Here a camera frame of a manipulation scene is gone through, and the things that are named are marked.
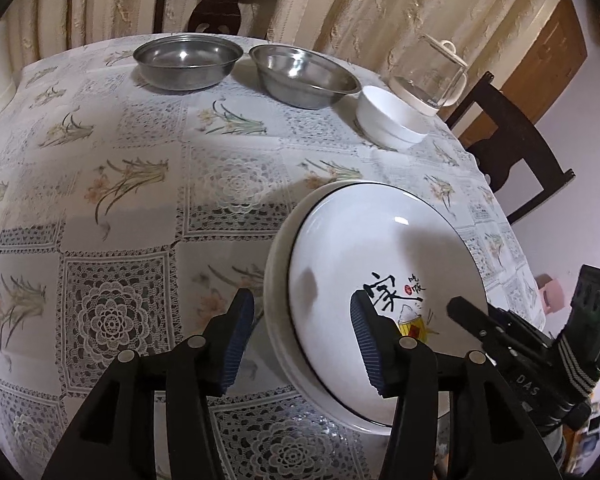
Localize dark wooden chair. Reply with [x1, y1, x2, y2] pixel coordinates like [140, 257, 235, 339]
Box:
[445, 71, 577, 226]
[154, 0, 287, 41]

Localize deep steel bowl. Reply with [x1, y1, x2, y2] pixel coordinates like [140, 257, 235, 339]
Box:
[249, 44, 361, 110]

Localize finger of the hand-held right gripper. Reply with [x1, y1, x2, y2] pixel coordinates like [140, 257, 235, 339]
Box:
[447, 296, 531, 366]
[490, 308, 556, 354]

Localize black-rimmed printed plate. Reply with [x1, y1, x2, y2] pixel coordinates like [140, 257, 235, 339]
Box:
[286, 183, 487, 423]

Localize pink box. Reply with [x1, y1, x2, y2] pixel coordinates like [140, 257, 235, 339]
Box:
[534, 274, 564, 314]

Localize dark wooden chair back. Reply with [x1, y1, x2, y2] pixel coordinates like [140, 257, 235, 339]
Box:
[154, 0, 287, 41]

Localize shallow steel bowl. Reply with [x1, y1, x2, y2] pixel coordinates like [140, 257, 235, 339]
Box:
[132, 34, 244, 92]

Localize wooden door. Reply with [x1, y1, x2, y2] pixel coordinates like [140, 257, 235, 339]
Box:
[460, 0, 588, 146]

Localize floral lace-print tablecloth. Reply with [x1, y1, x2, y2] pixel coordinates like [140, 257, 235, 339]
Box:
[0, 32, 543, 480]

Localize white ceramic bowl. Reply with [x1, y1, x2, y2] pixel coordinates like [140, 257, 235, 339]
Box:
[355, 86, 429, 151]

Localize beige patterned curtain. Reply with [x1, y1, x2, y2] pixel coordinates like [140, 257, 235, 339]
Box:
[0, 0, 566, 91]

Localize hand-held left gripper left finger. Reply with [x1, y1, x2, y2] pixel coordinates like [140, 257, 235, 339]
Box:
[40, 287, 256, 480]

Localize glass kettle with white base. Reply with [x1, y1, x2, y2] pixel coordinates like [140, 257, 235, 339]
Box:
[389, 34, 470, 117]

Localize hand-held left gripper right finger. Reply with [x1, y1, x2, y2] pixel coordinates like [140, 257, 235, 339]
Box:
[350, 290, 563, 480]

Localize large white plate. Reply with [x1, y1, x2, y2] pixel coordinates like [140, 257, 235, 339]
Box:
[263, 180, 488, 437]

